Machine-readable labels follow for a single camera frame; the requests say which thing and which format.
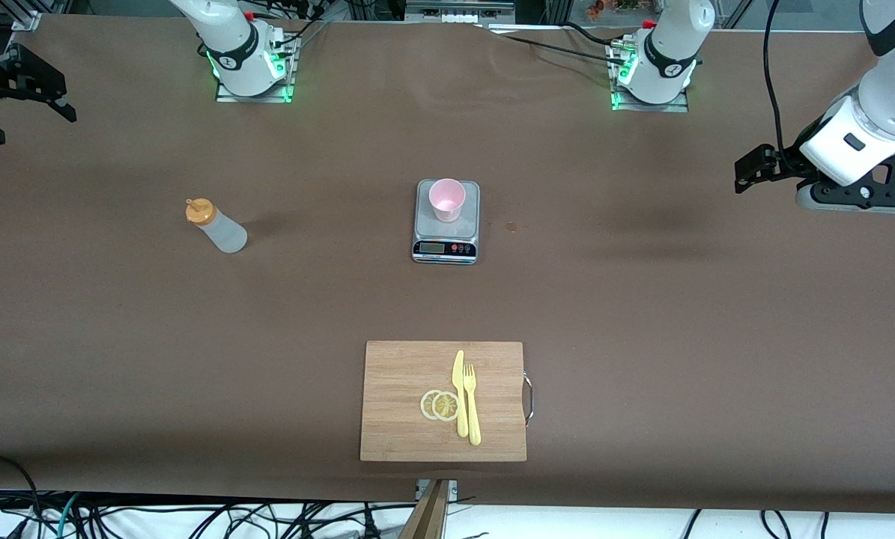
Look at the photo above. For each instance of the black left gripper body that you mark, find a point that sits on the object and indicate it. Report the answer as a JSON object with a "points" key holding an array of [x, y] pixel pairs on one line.
{"points": [[782, 162]]}

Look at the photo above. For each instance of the translucent sauce bottle orange cap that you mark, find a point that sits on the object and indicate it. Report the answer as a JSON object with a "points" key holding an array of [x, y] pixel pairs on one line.
{"points": [[222, 233]]}

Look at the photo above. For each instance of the pink plastic cup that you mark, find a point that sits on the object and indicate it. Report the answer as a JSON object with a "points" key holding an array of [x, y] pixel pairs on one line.
{"points": [[447, 202]]}

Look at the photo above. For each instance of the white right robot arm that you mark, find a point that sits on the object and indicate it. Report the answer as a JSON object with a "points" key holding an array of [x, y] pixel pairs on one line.
{"points": [[230, 45]]}

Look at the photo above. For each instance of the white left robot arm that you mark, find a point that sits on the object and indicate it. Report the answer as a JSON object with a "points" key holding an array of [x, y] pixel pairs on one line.
{"points": [[893, 101]]}

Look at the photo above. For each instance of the orange toy items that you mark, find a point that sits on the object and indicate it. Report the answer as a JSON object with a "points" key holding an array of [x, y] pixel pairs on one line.
{"points": [[597, 7]]}

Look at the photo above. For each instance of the brown paper table cover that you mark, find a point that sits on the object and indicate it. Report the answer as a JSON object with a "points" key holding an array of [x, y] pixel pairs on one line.
{"points": [[192, 374]]}

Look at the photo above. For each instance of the silver digital kitchen scale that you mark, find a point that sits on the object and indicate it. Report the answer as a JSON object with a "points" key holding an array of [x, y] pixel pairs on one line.
{"points": [[432, 247]]}

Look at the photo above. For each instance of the grey power strip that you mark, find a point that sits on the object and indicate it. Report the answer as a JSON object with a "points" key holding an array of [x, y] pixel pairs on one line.
{"points": [[458, 16]]}

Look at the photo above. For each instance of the yellow plastic fork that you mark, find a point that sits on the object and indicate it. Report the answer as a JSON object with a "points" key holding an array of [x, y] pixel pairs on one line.
{"points": [[475, 427]]}

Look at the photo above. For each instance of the yellow plastic knife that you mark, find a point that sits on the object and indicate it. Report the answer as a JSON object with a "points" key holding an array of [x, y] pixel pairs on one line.
{"points": [[462, 419]]}

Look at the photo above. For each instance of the lemon slice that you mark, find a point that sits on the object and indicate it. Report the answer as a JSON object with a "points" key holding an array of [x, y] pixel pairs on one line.
{"points": [[425, 404], [446, 406]]}

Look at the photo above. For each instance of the bamboo cutting board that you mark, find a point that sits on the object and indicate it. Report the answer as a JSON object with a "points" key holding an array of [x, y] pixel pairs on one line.
{"points": [[402, 404]]}

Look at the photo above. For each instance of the aluminium frame corner bracket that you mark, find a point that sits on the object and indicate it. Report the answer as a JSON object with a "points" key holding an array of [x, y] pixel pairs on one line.
{"points": [[26, 21]]}

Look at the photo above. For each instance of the small metal table bracket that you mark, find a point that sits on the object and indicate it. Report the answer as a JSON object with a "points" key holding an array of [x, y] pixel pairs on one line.
{"points": [[452, 488]]}

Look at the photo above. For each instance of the wooden post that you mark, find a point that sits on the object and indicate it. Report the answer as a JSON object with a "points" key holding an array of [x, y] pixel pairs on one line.
{"points": [[428, 520]]}

